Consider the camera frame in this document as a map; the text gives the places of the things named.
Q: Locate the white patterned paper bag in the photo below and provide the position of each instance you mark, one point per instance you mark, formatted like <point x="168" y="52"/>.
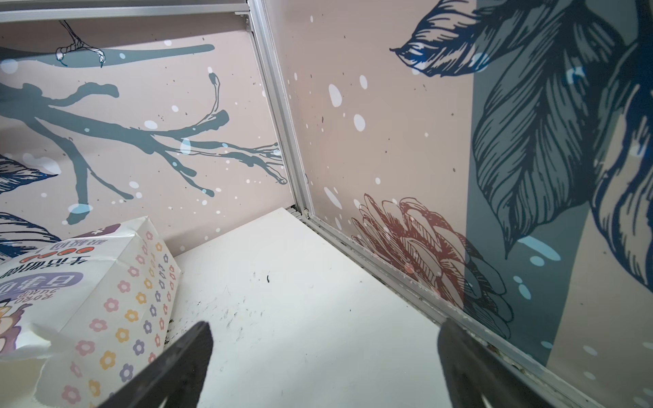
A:
<point x="81" y="318"/>

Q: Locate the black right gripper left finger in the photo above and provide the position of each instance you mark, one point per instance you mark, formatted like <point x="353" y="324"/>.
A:
<point x="175" y="379"/>

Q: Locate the aluminium frame crossbar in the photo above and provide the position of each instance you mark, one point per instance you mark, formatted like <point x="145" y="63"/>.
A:
<point x="25" y="11"/>

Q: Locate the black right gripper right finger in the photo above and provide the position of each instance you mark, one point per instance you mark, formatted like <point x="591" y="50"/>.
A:
<point x="476" y="378"/>

